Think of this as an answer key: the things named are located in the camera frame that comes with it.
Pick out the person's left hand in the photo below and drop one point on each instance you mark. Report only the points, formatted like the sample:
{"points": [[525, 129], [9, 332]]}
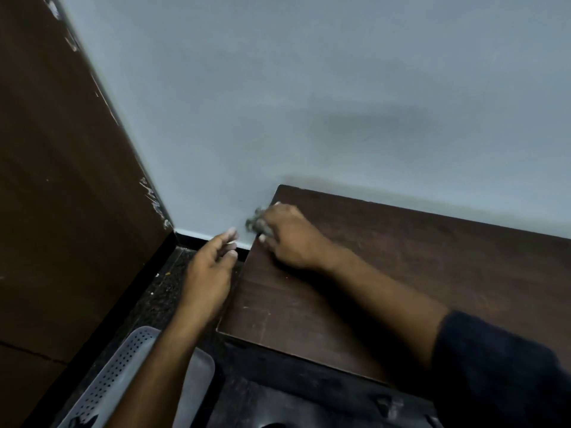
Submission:
{"points": [[207, 276]]}

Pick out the white spray bottle black nozzle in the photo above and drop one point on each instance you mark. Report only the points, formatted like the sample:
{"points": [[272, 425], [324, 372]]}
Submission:
{"points": [[84, 421]]}

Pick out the grey cleaning cloth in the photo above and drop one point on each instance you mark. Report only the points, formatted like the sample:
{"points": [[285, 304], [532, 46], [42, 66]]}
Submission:
{"points": [[253, 222]]}

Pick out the person's left forearm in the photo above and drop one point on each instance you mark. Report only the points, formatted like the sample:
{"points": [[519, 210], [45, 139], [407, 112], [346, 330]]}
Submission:
{"points": [[156, 374]]}

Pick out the white perforated plastic basket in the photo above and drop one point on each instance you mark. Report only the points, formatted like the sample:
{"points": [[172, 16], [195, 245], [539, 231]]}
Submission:
{"points": [[120, 369]]}

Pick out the brown wooden cabinet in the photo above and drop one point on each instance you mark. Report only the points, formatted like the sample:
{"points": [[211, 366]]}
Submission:
{"points": [[446, 271]]}

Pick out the person's right hand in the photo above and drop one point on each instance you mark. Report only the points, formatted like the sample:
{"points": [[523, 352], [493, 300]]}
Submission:
{"points": [[294, 238]]}

